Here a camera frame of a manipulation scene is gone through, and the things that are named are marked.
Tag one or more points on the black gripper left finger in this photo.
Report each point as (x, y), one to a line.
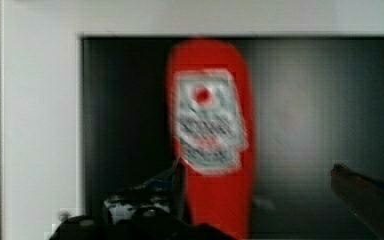
(165, 191)

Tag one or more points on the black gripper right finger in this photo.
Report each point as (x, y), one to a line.
(363, 195)

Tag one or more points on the red ketchup bottle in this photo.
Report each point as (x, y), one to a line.
(209, 97)

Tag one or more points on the silver toaster oven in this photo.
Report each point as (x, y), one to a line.
(82, 104)

